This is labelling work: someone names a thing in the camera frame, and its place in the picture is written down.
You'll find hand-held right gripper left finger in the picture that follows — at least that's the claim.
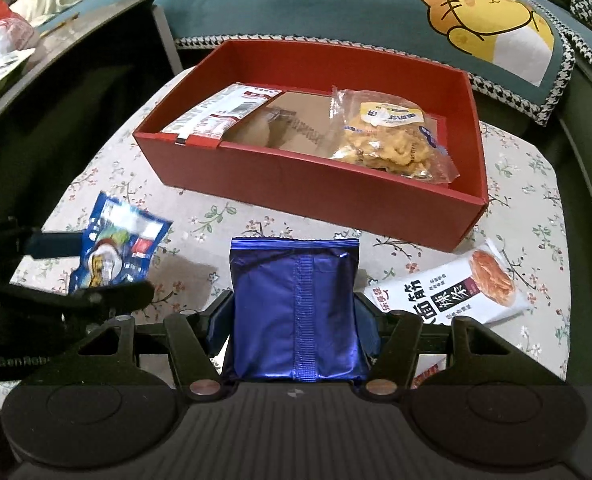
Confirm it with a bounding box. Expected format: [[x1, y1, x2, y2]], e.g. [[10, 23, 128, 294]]
[[41, 290, 237, 403]]

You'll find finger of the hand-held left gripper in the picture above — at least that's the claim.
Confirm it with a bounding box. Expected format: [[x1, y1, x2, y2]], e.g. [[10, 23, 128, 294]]
[[18, 230, 84, 261], [51, 280, 155, 313]]

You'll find clear bread packet red label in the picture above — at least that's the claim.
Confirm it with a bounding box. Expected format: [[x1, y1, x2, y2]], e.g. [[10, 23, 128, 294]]
[[161, 83, 284, 147]]

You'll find blue cartoon snack packet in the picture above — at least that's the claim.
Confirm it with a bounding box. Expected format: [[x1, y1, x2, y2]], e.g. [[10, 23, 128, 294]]
[[68, 191, 173, 292]]

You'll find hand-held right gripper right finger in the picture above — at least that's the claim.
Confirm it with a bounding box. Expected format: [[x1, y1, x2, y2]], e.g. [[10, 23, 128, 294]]
[[353, 291, 551, 403]]

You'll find red and white plastic bag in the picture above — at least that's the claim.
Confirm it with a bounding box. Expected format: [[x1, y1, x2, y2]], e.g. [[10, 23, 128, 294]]
[[0, 0, 41, 78]]

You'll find clear packet of fried snack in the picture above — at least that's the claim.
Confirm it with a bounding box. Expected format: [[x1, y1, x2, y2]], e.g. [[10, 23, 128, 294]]
[[330, 85, 461, 183]]

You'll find dark blue foil packet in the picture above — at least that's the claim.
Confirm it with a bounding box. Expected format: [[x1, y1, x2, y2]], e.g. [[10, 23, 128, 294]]
[[224, 237, 371, 381]]

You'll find red cardboard box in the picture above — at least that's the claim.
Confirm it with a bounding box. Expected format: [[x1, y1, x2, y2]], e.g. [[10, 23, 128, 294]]
[[132, 40, 489, 253]]

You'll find black side table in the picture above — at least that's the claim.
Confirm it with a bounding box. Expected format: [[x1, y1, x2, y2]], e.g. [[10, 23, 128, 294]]
[[0, 0, 184, 241]]

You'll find white packet with pancake picture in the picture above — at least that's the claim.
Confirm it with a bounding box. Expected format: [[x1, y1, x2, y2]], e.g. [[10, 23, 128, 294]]
[[365, 240, 534, 326]]

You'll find teal lion print sofa cover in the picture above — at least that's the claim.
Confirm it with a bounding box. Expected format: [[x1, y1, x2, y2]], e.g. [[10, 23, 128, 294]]
[[41, 0, 576, 126]]

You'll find green sofa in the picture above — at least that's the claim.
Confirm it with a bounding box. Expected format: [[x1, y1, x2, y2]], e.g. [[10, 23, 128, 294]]
[[476, 0, 592, 461]]

